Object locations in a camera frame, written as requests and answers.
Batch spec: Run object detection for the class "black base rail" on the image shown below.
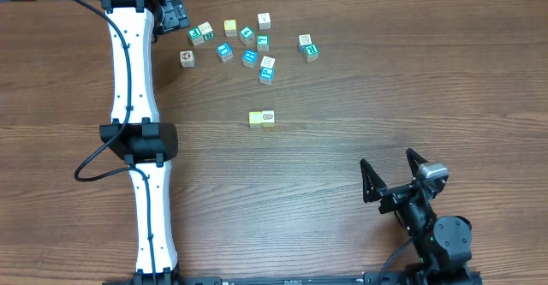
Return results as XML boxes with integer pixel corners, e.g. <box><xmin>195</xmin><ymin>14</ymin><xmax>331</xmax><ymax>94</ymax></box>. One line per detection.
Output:
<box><xmin>102</xmin><ymin>272</ymin><xmax>483</xmax><ymax>285</ymax></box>

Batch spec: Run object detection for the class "white patterned block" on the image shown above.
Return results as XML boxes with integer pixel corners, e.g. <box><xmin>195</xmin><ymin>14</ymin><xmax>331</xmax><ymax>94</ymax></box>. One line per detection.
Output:
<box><xmin>298</xmin><ymin>34</ymin><xmax>313</xmax><ymax>52</ymax></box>
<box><xmin>260</xmin><ymin>56</ymin><xmax>276</xmax><ymax>69</ymax></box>

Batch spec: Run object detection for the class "white block red symbol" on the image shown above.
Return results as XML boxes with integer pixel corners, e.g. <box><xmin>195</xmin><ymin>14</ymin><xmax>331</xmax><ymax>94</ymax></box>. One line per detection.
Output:
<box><xmin>180</xmin><ymin>50</ymin><xmax>195</xmax><ymax>68</ymax></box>

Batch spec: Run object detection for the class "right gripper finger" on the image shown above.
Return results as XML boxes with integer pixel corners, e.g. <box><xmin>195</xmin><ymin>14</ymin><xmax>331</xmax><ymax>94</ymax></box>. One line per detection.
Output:
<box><xmin>360</xmin><ymin>158</ymin><xmax>387</xmax><ymax>203</ymax></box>
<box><xmin>406</xmin><ymin>148</ymin><xmax>427</xmax><ymax>177</ymax></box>

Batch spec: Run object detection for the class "green number seven block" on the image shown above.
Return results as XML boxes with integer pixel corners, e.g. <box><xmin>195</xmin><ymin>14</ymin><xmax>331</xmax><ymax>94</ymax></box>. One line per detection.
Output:
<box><xmin>256</xmin><ymin>35</ymin><xmax>270</xmax><ymax>52</ymax></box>

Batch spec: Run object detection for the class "blue block middle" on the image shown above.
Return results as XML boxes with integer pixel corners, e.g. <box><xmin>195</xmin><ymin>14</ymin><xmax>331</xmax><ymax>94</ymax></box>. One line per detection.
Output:
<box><xmin>242</xmin><ymin>50</ymin><xmax>258</xmax><ymax>68</ymax></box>

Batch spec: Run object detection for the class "green number four block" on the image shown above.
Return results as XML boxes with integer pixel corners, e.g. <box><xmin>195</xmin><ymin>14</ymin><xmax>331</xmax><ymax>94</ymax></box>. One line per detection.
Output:
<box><xmin>239</xmin><ymin>27</ymin><xmax>255</xmax><ymax>45</ymax></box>

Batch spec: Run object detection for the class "white patterned block middle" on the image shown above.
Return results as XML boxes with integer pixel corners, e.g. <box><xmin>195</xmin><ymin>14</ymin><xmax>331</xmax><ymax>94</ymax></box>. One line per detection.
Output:
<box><xmin>260</xmin><ymin>56</ymin><xmax>276</xmax><ymax>69</ymax></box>

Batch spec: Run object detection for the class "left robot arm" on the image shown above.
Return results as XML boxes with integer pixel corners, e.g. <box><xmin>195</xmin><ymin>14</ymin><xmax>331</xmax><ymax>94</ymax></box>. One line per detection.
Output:
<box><xmin>99</xmin><ymin>0</ymin><xmax>190</xmax><ymax>284</ymax></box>

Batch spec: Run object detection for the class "blue letter P block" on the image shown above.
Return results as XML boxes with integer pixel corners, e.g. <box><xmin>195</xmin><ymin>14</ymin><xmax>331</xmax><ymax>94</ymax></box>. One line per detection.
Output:
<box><xmin>259</xmin><ymin>67</ymin><xmax>274</xmax><ymax>85</ymax></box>

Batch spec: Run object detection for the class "white block green side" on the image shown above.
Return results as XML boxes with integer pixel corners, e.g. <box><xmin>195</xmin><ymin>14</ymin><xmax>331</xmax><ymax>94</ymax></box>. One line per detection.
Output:
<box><xmin>198</xmin><ymin>21</ymin><xmax>215</xmax><ymax>41</ymax></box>

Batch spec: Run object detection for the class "white block yellow side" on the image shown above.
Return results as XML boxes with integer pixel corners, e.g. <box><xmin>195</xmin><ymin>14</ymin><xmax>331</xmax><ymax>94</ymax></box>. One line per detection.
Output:
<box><xmin>261</xmin><ymin>110</ymin><xmax>275</xmax><ymax>128</ymax></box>

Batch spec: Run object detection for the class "blue block left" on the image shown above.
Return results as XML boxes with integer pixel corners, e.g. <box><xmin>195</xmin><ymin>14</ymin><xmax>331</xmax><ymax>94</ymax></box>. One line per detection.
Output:
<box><xmin>217</xmin><ymin>43</ymin><xmax>233</xmax><ymax>62</ymax></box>

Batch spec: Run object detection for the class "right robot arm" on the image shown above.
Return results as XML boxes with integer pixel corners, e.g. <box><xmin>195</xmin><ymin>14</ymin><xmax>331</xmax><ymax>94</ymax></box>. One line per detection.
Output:
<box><xmin>360</xmin><ymin>148</ymin><xmax>483</xmax><ymax>285</ymax></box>

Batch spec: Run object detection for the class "yellow top block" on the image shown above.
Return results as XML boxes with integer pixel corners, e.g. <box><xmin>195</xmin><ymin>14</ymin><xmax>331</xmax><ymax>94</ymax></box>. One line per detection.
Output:
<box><xmin>223</xmin><ymin>19</ymin><xmax>238</xmax><ymax>38</ymax></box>

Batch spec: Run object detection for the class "green wheelchair symbol block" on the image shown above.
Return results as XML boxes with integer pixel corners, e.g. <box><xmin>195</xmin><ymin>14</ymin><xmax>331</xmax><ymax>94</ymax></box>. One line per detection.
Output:
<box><xmin>188</xmin><ymin>27</ymin><xmax>205</xmax><ymax>46</ymax></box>

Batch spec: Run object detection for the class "white patterned block right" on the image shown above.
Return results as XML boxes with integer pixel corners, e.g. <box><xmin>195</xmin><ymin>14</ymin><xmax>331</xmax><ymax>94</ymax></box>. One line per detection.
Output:
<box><xmin>298</xmin><ymin>34</ymin><xmax>313</xmax><ymax>52</ymax></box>

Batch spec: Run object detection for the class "white block upper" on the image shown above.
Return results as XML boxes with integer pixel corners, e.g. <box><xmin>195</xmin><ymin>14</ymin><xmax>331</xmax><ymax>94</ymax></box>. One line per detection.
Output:
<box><xmin>258</xmin><ymin>13</ymin><xmax>271</xmax><ymax>30</ymax></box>

